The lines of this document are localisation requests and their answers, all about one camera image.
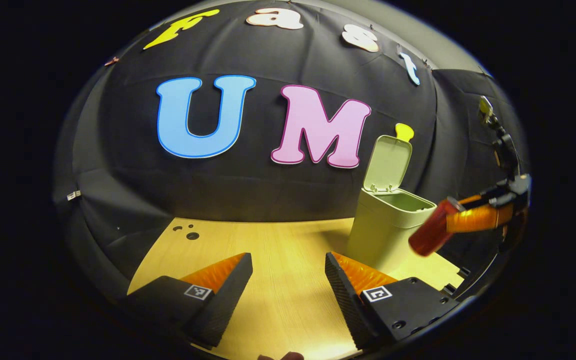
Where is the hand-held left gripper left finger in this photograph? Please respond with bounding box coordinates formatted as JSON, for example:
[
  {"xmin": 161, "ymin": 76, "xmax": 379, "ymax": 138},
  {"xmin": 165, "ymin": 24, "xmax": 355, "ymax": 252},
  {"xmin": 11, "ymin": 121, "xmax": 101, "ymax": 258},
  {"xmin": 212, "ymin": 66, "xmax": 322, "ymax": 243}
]
[{"xmin": 125, "ymin": 252, "xmax": 254, "ymax": 350}]

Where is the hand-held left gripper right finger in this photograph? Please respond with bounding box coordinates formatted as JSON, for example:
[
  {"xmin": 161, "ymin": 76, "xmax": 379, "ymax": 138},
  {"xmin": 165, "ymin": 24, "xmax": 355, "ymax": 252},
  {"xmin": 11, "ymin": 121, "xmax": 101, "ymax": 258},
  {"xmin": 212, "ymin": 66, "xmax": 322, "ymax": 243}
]
[{"xmin": 324, "ymin": 251, "xmax": 461, "ymax": 350}]

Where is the red pop can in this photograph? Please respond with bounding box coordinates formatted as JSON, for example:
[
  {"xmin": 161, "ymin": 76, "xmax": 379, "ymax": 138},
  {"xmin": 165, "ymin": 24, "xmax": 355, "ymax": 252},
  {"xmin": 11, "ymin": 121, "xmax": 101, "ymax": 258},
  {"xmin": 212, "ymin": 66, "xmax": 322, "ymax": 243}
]
[{"xmin": 408, "ymin": 196, "xmax": 466, "ymax": 257}]

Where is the pale green desktop garbage bin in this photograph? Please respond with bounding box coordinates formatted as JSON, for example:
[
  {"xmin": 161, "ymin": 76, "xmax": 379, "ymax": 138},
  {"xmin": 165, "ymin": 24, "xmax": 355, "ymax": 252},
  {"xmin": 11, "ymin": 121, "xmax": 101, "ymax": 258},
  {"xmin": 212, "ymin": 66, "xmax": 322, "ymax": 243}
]
[{"xmin": 346, "ymin": 135, "xmax": 438, "ymax": 273}]

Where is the wooden desktop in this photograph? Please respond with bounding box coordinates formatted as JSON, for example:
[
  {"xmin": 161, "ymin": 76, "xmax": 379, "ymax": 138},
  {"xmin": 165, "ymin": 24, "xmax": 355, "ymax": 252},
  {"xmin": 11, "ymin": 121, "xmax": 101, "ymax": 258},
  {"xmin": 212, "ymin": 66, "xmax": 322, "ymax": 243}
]
[{"xmin": 127, "ymin": 216, "xmax": 465, "ymax": 360}]

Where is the black backdrop cloth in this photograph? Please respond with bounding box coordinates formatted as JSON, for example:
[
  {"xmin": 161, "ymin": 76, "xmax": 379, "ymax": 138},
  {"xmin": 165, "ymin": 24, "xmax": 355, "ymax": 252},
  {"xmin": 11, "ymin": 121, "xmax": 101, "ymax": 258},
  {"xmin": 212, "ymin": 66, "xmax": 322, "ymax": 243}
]
[{"xmin": 54, "ymin": 0, "xmax": 531, "ymax": 301}]

